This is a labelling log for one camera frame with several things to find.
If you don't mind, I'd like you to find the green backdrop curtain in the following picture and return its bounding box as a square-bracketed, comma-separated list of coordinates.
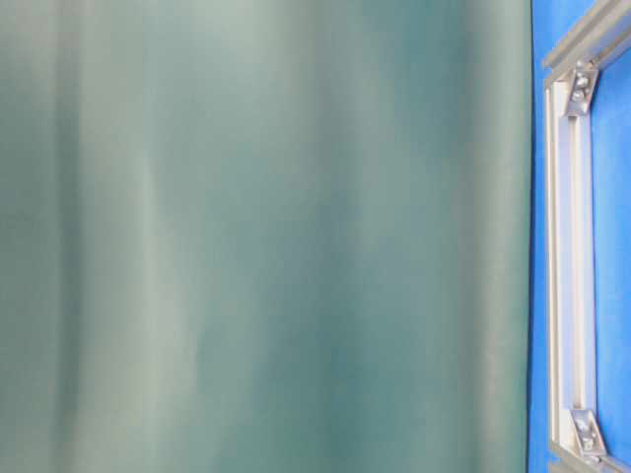
[1, 1, 531, 472]

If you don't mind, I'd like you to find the aluminium extrusion frame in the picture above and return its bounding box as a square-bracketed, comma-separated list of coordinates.
[543, 1, 630, 472]

